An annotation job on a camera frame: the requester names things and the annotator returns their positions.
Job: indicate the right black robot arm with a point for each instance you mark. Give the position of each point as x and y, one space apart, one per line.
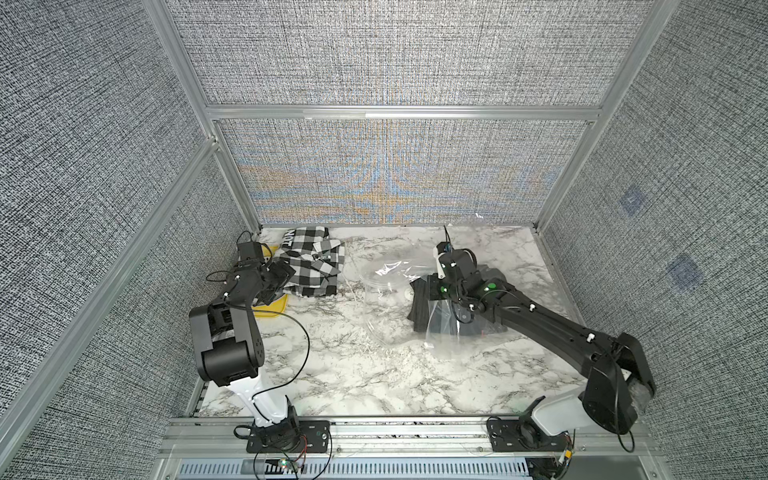
619 383

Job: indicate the black white checkered cloth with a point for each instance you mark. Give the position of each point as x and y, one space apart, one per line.
317 259

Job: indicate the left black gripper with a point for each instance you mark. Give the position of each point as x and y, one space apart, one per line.
283 271

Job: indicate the clear vacuum bag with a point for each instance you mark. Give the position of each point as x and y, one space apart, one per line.
406 302

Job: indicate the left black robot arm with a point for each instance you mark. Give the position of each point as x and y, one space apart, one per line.
228 346

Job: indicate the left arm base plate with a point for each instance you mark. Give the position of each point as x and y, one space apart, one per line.
289 435

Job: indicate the yellow tray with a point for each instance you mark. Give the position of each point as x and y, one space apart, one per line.
272 310

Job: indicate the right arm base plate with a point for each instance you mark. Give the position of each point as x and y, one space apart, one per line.
511 434

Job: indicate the aluminium front rail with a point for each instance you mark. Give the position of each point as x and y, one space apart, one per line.
401 447

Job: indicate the black shirt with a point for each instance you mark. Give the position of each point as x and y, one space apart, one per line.
460 322

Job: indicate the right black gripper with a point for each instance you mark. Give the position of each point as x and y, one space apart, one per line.
434 280

